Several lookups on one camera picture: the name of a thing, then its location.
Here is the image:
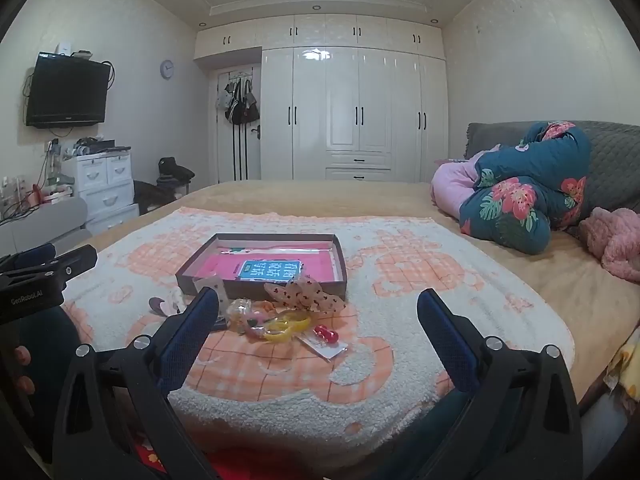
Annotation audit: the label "clear packet of beads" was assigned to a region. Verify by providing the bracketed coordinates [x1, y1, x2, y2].
[224, 297, 273, 336]

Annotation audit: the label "white drawer cabinet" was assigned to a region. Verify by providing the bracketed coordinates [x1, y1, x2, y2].
[61, 152, 140, 234]

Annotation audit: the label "pink quilt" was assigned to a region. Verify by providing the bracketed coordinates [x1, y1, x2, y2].
[431, 144, 501, 221]

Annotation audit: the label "dark folded clothes pile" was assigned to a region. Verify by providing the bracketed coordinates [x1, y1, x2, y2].
[156, 156, 196, 187]

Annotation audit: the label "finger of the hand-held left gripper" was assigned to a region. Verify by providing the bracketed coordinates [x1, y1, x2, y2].
[0, 243, 57, 275]
[27, 245, 99, 282]

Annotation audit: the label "sheer dotted bow hair clip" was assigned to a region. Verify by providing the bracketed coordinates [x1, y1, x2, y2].
[264, 276, 347, 317]

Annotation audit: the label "pink fluffy cloth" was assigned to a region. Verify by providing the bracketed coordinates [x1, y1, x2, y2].
[579, 206, 640, 284]

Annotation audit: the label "dark stool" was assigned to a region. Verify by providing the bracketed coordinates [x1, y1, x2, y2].
[134, 180, 190, 214]

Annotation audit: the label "yellow floral cloth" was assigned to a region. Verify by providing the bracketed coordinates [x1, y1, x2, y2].
[602, 327, 640, 397]

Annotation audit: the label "orange and white fleece blanket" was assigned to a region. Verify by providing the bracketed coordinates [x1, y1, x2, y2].
[60, 207, 576, 458]

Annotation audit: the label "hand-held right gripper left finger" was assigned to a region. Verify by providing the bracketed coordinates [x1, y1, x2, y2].
[52, 287, 221, 480]

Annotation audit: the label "white door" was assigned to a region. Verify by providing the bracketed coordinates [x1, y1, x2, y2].
[216, 66, 264, 184]

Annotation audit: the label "pale pink fluffy hair clip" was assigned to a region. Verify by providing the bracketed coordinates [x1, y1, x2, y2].
[167, 287, 190, 316]

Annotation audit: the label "hanging bags on door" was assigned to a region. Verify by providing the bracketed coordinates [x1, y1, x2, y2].
[216, 77, 261, 126]

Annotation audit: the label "pink paper box liner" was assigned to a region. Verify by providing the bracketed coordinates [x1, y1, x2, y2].
[192, 245, 337, 287]

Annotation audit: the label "bed with tan cover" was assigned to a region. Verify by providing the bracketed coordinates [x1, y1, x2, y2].
[90, 180, 640, 411]

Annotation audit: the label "grey quilted headboard cover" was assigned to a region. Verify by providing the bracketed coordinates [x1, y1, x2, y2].
[465, 120, 640, 241]

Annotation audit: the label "person's left hand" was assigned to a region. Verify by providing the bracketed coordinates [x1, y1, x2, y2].
[12, 347, 37, 397]

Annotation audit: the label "black wall-mounted television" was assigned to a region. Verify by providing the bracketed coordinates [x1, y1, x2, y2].
[25, 51, 112, 129]

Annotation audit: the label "red hair clip on card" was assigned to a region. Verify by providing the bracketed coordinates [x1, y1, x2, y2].
[295, 324, 349, 362]

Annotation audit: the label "shallow grey cardboard box tray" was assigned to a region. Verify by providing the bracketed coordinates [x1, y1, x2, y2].
[175, 232, 348, 302]

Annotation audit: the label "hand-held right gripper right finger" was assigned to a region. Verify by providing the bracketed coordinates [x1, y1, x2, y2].
[416, 288, 583, 480]

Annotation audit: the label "clutter on drawer cabinet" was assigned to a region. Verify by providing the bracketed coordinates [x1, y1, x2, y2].
[74, 136, 132, 157]

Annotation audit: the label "yellow bangle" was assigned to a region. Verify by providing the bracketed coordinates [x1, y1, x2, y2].
[263, 310, 312, 344]

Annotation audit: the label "blue printed booklet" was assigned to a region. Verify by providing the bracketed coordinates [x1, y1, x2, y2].
[237, 258, 304, 283]

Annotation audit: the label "teal floral quilt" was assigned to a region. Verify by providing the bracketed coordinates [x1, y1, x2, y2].
[459, 121, 592, 256]

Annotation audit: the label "white built-in wardrobe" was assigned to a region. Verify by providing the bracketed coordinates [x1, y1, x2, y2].
[194, 14, 449, 184]

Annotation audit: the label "clear earring card packet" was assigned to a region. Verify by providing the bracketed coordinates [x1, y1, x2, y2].
[192, 276, 227, 312]

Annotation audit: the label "grey chair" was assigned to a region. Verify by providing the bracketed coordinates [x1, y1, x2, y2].
[0, 197, 94, 257]

